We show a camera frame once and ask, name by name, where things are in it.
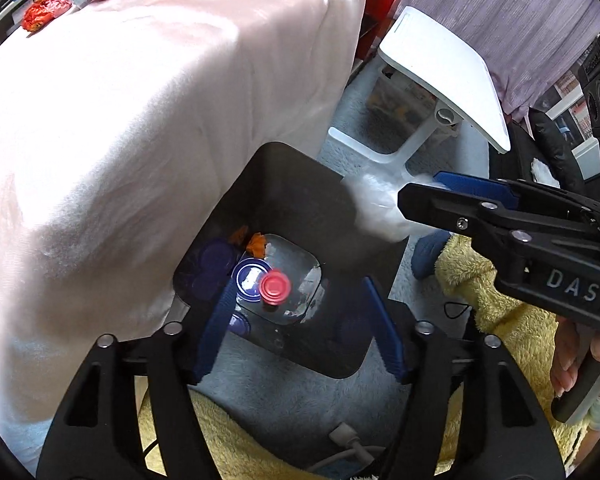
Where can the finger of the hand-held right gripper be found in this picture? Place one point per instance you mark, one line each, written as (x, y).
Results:
(475, 189)
(485, 220)

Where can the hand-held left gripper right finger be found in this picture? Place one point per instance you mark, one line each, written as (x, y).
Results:
(386, 335)

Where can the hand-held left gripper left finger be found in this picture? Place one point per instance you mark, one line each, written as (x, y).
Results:
(215, 332)

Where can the white plastic wrap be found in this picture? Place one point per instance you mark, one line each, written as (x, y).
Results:
(377, 207)

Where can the black trash bin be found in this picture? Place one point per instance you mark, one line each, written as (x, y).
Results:
(285, 195)

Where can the person's right hand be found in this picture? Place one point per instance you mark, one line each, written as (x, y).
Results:
(566, 355)

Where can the dark blue round lid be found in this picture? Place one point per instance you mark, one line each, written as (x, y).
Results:
(239, 324)
(215, 255)
(207, 285)

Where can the blue round lid white label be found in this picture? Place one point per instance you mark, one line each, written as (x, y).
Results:
(245, 275)

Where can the dark blue cloth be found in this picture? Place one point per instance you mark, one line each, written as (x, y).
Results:
(427, 257)

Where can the red bottle cap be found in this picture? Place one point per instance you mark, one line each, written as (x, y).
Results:
(275, 287)

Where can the yellow fleece robe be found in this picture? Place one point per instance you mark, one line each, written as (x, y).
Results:
(505, 340)

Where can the orange crumpled wrapper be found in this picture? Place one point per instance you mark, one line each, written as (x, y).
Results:
(256, 244)

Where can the clear plastic container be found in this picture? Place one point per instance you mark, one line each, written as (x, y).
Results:
(295, 265)

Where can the grey fluffy rug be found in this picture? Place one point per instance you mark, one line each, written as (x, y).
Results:
(300, 400)

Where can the clear storage box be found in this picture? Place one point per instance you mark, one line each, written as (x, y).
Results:
(400, 105)

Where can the white side table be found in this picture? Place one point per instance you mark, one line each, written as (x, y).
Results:
(445, 70)

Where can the purple curtain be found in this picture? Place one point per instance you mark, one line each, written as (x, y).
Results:
(505, 15)

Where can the red cabinet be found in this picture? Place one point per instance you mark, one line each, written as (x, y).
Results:
(380, 15)

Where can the pink satin tablecloth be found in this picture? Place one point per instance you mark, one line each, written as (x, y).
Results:
(130, 135)

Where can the red orange foil wrapper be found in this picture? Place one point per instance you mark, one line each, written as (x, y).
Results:
(42, 12)

